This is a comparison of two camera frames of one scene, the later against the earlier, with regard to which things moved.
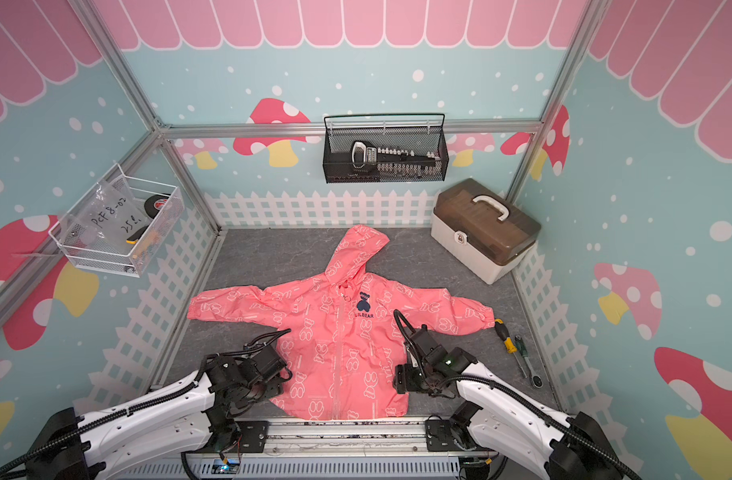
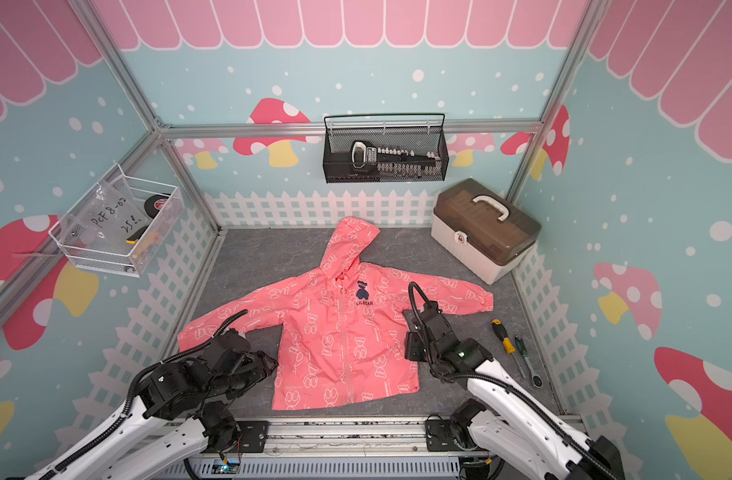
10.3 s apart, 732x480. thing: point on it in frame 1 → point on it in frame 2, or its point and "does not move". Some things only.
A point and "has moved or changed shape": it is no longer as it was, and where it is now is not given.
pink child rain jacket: (341, 330) has moved or changed shape
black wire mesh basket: (384, 147) does not move
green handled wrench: (537, 380) does not move
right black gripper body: (414, 379) → (416, 350)
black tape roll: (154, 203) does not move
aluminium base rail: (382, 448) does not move
